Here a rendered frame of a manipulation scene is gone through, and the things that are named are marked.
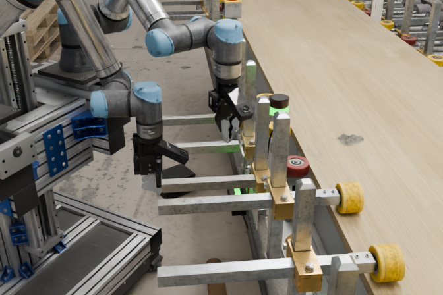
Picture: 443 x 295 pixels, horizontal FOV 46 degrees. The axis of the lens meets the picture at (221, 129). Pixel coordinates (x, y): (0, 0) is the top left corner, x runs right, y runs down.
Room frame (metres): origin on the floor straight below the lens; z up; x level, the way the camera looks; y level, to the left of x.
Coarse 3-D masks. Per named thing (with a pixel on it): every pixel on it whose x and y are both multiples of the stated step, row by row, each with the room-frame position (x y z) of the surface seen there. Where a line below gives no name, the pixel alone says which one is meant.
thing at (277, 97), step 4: (272, 96) 1.40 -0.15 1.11; (276, 96) 1.40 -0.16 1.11; (280, 96) 1.40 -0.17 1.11; (284, 96) 1.40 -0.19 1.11; (276, 100) 1.37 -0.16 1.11; (280, 100) 1.37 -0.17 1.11; (284, 100) 1.37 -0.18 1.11; (284, 108) 1.37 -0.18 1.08; (272, 132) 1.39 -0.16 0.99; (268, 140) 1.39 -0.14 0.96; (268, 144) 1.39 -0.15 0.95; (268, 148) 1.39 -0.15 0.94; (268, 152) 1.39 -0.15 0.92
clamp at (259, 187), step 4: (252, 164) 1.41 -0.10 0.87; (252, 168) 1.38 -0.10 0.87; (268, 168) 1.38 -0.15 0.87; (252, 172) 1.38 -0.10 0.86; (256, 172) 1.36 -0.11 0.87; (260, 172) 1.36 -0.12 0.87; (264, 172) 1.36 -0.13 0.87; (268, 172) 1.36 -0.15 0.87; (256, 176) 1.33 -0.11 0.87; (260, 176) 1.33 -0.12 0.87; (268, 176) 1.33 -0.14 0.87; (256, 180) 1.31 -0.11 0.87; (260, 180) 1.31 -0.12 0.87; (256, 184) 1.31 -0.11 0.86; (260, 184) 1.30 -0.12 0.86; (256, 188) 1.30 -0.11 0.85; (260, 188) 1.30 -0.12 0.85; (264, 188) 1.30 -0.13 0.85; (256, 192) 1.30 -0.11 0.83; (260, 192) 1.30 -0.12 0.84; (264, 192) 1.30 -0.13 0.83
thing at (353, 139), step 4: (340, 136) 1.52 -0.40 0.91; (344, 136) 1.51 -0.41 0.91; (348, 136) 1.51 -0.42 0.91; (352, 136) 1.50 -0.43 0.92; (356, 136) 1.50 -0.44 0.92; (360, 136) 1.51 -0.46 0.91; (340, 140) 1.51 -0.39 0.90; (344, 140) 1.49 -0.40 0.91; (348, 140) 1.48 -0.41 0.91; (352, 140) 1.49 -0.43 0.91; (356, 140) 1.49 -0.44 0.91; (360, 140) 1.50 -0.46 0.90; (348, 144) 1.47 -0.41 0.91
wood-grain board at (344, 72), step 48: (288, 0) 3.52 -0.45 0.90; (336, 0) 3.52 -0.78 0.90; (288, 48) 2.48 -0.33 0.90; (336, 48) 2.48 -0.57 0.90; (384, 48) 2.48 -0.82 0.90; (336, 96) 1.88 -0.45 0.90; (384, 96) 1.88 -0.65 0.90; (432, 96) 1.88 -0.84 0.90; (336, 144) 1.48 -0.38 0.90; (384, 144) 1.48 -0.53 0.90; (432, 144) 1.48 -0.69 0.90; (384, 192) 1.20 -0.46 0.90; (432, 192) 1.20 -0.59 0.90; (384, 240) 0.99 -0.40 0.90; (432, 240) 0.99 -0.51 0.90; (384, 288) 0.83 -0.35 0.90; (432, 288) 0.83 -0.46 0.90
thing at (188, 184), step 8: (216, 176) 1.35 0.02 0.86; (224, 176) 1.35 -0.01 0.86; (232, 176) 1.35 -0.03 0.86; (240, 176) 1.35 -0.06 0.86; (248, 176) 1.35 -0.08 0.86; (288, 176) 1.35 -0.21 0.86; (168, 184) 1.31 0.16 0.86; (176, 184) 1.31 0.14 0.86; (184, 184) 1.31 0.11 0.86; (192, 184) 1.31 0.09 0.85; (200, 184) 1.31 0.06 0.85; (208, 184) 1.32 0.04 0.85; (216, 184) 1.32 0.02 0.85; (224, 184) 1.32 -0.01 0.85; (232, 184) 1.32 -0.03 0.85; (240, 184) 1.33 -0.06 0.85; (248, 184) 1.33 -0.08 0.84; (288, 184) 1.34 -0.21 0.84
